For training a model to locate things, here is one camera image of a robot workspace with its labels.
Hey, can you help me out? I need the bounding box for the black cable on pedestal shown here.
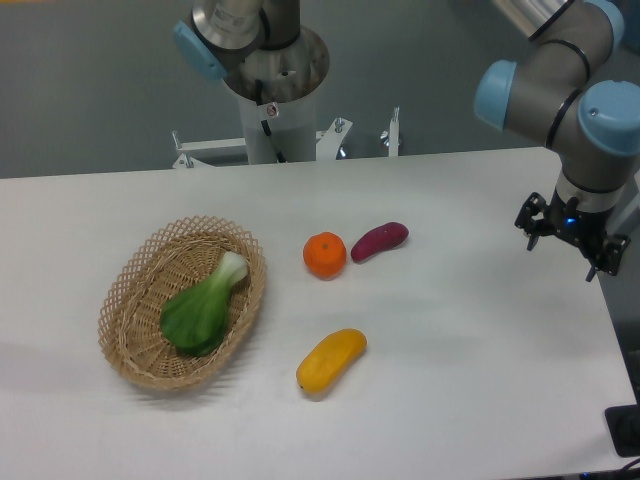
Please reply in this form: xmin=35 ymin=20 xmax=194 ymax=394
xmin=253 ymin=78 xmax=290 ymax=164

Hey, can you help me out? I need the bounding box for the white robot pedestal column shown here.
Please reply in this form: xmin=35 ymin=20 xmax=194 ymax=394
xmin=224 ymin=27 xmax=330 ymax=165

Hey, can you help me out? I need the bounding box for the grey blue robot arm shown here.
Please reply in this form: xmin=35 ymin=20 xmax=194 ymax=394
xmin=173 ymin=1 xmax=639 ymax=275

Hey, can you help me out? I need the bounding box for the orange tangerine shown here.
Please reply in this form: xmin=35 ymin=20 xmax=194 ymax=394
xmin=302 ymin=232 xmax=347 ymax=280

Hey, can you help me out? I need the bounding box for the black device at table edge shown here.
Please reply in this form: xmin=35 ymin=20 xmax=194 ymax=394
xmin=605 ymin=404 xmax=639 ymax=458

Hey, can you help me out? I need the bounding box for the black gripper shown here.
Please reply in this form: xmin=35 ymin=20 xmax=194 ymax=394
xmin=514 ymin=192 xmax=629 ymax=282

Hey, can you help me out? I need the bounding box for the purple sweet potato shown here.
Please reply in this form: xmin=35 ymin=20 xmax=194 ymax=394
xmin=350 ymin=222 xmax=409 ymax=263

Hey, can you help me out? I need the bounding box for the yellow mango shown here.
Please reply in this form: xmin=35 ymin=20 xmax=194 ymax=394
xmin=296 ymin=328 xmax=368 ymax=396

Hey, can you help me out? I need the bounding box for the white metal frame bracket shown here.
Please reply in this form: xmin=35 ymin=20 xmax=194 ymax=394
xmin=171 ymin=130 xmax=248 ymax=169

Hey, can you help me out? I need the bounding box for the green bok choy vegetable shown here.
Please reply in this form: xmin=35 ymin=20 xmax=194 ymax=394
xmin=160 ymin=252 xmax=248 ymax=357

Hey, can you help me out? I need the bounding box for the woven wicker basket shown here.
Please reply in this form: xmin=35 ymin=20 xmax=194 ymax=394
xmin=98 ymin=216 xmax=267 ymax=391

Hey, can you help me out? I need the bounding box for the white bracket with bolt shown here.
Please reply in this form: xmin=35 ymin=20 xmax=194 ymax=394
xmin=380 ymin=106 xmax=401 ymax=157

